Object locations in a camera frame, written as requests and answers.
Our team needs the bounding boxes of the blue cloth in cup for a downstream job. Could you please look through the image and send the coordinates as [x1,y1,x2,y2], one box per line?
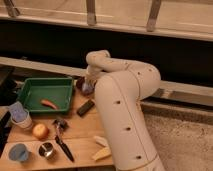
[8,101,27,122]

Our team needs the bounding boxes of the black rectangular block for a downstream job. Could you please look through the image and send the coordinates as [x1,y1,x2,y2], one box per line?
[77,100,95,117]

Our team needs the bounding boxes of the purple bowl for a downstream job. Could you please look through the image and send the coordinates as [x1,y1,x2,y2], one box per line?
[76,77,88,96]

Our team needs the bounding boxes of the black handled knife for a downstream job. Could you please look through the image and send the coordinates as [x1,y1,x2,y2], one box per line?
[55,128,74,162]

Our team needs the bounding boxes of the blue grey towel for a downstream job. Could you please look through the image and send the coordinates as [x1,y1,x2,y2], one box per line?
[82,83,94,95]

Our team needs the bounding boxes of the green plastic tray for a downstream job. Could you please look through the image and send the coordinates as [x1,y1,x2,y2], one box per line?
[17,77,74,114]

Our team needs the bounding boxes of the blue plastic cup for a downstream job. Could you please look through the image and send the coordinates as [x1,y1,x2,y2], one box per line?
[8,143,29,162]

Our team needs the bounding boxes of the black metal clip tool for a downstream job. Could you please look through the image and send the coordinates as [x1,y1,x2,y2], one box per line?
[53,118,68,132]

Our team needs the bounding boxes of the red yellow apple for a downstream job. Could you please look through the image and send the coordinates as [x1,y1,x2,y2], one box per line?
[32,124,49,139]

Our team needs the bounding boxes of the orange carrot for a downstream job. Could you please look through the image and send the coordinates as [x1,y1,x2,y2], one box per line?
[41,99,58,110]

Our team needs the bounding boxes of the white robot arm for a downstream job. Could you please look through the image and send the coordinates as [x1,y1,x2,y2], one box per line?
[85,50,165,171]

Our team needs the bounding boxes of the small steel cup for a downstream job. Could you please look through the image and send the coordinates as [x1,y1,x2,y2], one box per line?
[38,142,54,159]

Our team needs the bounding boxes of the yellow banana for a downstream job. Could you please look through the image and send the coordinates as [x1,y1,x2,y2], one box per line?
[92,147,111,161]

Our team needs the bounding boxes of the cream wooden piece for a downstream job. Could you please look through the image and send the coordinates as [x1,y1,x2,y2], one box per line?
[93,136,108,147]

